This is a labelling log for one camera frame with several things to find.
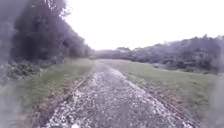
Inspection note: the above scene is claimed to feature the grey gravel path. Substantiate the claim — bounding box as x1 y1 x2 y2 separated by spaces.
42 61 198 128

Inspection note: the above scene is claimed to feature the green grass field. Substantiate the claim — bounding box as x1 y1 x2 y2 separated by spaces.
99 58 224 128

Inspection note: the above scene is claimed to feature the grass verge with brown leaves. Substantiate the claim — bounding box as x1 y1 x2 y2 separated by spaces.
0 57 100 128

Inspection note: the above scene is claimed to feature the line of green bushes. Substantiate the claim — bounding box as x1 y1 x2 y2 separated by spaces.
93 33 224 75

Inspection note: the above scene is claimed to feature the dark wood of trees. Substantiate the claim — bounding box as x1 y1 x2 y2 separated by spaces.
0 0 96 81

